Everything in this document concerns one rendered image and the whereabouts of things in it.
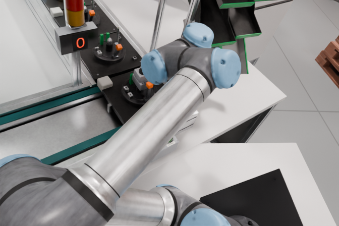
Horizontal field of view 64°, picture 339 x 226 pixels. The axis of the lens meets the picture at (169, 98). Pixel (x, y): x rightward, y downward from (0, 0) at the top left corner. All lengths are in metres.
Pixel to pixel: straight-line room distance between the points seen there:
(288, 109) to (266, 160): 1.68
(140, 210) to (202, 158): 0.49
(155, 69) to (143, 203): 0.31
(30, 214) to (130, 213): 0.28
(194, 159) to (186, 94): 0.64
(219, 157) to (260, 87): 0.52
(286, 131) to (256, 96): 1.27
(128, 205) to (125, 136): 0.24
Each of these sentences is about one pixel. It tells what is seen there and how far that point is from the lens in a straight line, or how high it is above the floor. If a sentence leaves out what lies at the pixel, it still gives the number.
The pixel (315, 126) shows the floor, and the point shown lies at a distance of 2.89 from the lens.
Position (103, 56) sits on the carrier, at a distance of 1.18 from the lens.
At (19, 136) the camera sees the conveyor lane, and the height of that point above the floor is 0.92.
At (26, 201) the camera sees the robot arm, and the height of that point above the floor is 1.37.
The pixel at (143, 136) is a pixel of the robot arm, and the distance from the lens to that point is 0.43.
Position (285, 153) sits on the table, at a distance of 1.28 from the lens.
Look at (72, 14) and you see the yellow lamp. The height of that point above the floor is 1.30.
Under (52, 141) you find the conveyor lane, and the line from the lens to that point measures 1.01.
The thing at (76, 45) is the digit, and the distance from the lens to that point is 0.90.
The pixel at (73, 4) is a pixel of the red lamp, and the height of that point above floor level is 1.33.
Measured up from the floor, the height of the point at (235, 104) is 0.86.
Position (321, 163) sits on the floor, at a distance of 2.65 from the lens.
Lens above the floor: 1.77
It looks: 48 degrees down
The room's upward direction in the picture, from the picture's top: 17 degrees clockwise
